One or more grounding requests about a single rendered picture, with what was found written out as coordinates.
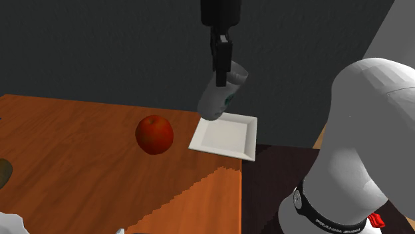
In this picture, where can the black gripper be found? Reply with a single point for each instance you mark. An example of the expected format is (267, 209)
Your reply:
(221, 12)

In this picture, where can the white paper cup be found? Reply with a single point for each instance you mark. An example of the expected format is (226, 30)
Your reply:
(216, 100)

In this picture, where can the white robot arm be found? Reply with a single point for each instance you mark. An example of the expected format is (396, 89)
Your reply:
(353, 152)

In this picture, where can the white square plate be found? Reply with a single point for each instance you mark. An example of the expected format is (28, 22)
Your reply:
(227, 136)

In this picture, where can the red apple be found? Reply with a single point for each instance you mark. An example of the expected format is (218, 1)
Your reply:
(154, 134)

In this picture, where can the dark robot stand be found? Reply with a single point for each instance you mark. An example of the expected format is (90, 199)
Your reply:
(272, 181)

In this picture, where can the small white object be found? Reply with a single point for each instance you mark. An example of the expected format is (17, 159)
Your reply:
(120, 231)

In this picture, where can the olive green round object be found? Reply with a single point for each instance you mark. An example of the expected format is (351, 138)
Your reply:
(4, 173)

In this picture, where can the white angular object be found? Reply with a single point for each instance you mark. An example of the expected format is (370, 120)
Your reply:
(11, 225)

